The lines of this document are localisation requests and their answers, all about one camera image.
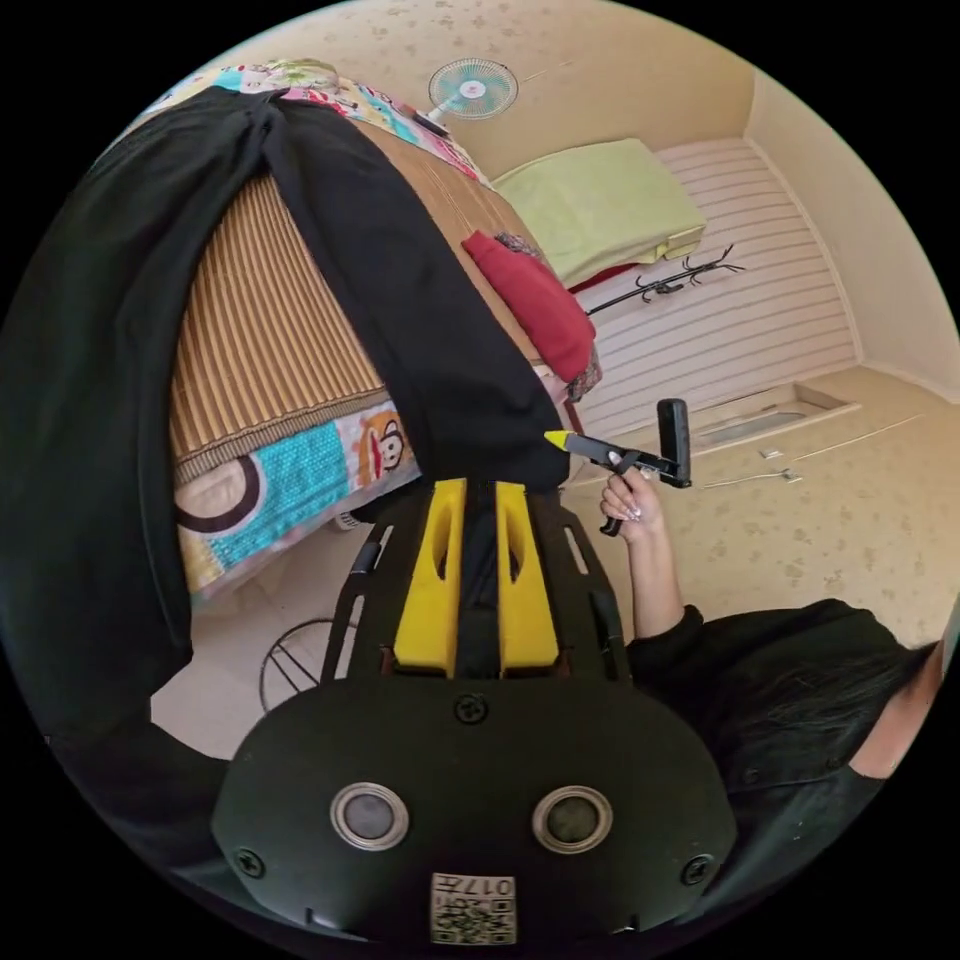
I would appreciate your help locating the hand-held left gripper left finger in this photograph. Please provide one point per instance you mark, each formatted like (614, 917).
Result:
(431, 600)

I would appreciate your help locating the standing fan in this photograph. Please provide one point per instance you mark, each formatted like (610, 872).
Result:
(474, 90)

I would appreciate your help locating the light green cloth cover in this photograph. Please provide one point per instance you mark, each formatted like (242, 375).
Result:
(600, 202)

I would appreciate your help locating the person's body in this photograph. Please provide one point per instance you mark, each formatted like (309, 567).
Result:
(787, 720)

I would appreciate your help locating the black pants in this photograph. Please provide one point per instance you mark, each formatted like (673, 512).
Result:
(90, 375)

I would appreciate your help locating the person's right forearm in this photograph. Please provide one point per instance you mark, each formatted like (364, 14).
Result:
(656, 585)

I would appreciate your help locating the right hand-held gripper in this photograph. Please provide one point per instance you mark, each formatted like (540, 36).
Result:
(600, 452)

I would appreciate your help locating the bed with woven mat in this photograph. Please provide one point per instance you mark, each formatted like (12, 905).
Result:
(262, 337)

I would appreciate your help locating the black coat rack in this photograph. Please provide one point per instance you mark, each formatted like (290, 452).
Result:
(667, 283)

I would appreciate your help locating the person's right hand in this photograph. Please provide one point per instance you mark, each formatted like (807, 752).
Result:
(639, 506)

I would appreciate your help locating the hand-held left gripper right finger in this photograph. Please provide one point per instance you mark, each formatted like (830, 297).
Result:
(529, 607)

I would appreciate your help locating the pile of clothes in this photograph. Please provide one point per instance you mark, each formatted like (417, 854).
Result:
(541, 307)

